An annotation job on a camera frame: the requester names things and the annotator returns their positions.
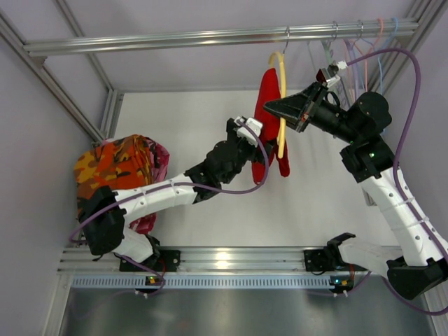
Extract purple hanger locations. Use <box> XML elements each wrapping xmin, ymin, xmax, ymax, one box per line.
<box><xmin>344</xmin><ymin>39</ymin><xmax>360</xmax><ymax>101</ymax></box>

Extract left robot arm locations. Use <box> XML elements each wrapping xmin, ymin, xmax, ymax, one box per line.
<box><xmin>75</xmin><ymin>117</ymin><xmax>271</xmax><ymax>267</ymax></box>

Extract aluminium hanging rail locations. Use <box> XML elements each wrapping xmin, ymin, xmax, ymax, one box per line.
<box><xmin>24</xmin><ymin>18</ymin><xmax>419</xmax><ymax>57</ymax></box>

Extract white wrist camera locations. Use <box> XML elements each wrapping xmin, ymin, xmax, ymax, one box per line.
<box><xmin>316</xmin><ymin>60</ymin><xmax>348</xmax><ymax>89</ymax></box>
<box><xmin>234</xmin><ymin>116</ymin><xmax>263</xmax><ymax>147</ymax></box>

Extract green hanger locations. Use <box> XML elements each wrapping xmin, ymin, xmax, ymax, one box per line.
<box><xmin>321</xmin><ymin>21</ymin><xmax>339</xmax><ymax>65</ymax></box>

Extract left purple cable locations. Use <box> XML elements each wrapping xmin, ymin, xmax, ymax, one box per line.
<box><xmin>68</xmin><ymin>124</ymin><xmax>270</xmax><ymax>246</ymax></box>

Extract pink hanger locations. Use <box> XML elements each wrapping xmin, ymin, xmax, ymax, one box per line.
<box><xmin>353</xmin><ymin>18</ymin><xmax>384</xmax><ymax>92</ymax></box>

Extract red trousers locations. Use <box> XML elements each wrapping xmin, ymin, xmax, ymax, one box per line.
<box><xmin>254</xmin><ymin>68</ymin><xmax>291</xmax><ymax>177</ymax></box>

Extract grey slotted cable duct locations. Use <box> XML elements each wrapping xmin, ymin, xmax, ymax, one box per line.
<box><xmin>71</xmin><ymin>275</ymin><xmax>348</xmax><ymax>290</ymax></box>

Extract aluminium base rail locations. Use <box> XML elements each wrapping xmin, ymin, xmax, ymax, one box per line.
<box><xmin>57</xmin><ymin>246</ymin><xmax>396</xmax><ymax>272</ymax></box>

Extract orange camouflage garment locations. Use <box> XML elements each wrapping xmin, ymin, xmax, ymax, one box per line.
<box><xmin>73</xmin><ymin>134</ymin><xmax>157</xmax><ymax>214</ymax></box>

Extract yellow hanger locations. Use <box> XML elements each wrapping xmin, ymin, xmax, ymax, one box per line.
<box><xmin>268</xmin><ymin>26</ymin><xmax>291</xmax><ymax>159</ymax></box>

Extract pink camouflage garment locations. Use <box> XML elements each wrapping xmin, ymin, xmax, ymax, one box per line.
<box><xmin>130</xmin><ymin>137</ymin><xmax>170</xmax><ymax>235</ymax></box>

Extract purple cable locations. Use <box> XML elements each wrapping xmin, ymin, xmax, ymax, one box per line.
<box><xmin>344</xmin><ymin>48</ymin><xmax>448</xmax><ymax>316</ymax></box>
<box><xmin>68</xmin><ymin>124</ymin><xmax>270</xmax><ymax>246</ymax></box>

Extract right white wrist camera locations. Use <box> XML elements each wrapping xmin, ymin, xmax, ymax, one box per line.
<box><xmin>316</xmin><ymin>60</ymin><xmax>348</xmax><ymax>89</ymax></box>

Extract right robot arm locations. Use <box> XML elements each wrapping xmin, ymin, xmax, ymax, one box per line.
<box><xmin>263</xmin><ymin>82</ymin><xmax>447</xmax><ymax>300</ymax></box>

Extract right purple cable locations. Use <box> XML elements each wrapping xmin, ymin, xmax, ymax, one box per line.
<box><xmin>344</xmin><ymin>48</ymin><xmax>448</xmax><ymax>316</ymax></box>

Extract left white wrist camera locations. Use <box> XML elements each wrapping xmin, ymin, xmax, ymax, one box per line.
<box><xmin>234</xmin><ymin>116</ymin><xmax>263</xmax><ymax>147</ymax></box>

